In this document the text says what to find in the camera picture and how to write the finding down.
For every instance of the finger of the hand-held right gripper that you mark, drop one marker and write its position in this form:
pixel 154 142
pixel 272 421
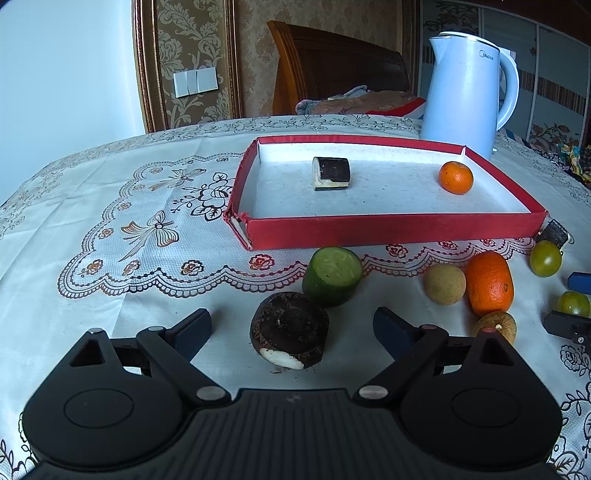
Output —
pixel 565 326
pixel 580 282

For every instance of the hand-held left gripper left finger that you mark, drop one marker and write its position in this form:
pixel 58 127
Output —
pixel 194 330

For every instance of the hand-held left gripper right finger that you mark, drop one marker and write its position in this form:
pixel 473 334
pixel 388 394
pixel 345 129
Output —
pixel 390 330

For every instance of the green tomato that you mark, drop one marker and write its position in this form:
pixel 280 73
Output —
pixel 545 258
pixel 573 303

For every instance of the brown fig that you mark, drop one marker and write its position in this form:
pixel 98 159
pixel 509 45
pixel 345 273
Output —
pixel 491 321

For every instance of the green cucumber piece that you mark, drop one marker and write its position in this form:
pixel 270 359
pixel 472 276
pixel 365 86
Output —
pixel 330 277

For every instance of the large oblong orange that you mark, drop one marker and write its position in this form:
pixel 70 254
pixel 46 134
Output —
pixel 489 284

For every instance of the dark brown water chestnut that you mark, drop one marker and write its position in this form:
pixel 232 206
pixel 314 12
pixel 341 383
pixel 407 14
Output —
pixel 288 330

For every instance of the red shallow cardboard box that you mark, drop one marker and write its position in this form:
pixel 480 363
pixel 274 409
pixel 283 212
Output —
pixel 369 230

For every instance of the dark sugarcane piece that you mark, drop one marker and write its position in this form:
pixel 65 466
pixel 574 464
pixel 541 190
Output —
pixel 552 234

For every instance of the tan round longan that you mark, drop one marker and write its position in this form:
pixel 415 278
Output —
pixel 445 284

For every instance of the small round orange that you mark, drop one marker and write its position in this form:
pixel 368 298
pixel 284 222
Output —
pixel 456 177

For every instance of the dark eggplant piece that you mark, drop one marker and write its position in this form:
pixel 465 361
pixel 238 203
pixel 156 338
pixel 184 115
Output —
pixel 334 173

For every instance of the patterned sliding wardrobe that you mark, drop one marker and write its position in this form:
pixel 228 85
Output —
pixel 545 69

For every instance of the light blue electric kettle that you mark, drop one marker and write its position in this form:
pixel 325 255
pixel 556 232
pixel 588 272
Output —
pixel 457 92

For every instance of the folded cloth on chair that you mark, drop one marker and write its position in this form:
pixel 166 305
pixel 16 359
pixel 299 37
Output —
pixel 374 102

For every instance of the grey-blue cloth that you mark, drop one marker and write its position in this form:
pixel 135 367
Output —
pixel 309 105

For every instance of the white wall switch panel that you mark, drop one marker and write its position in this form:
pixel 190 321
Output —
pixel 196 82

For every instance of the gold wall moulding frame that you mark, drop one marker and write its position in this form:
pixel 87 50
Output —
pixel 142 69

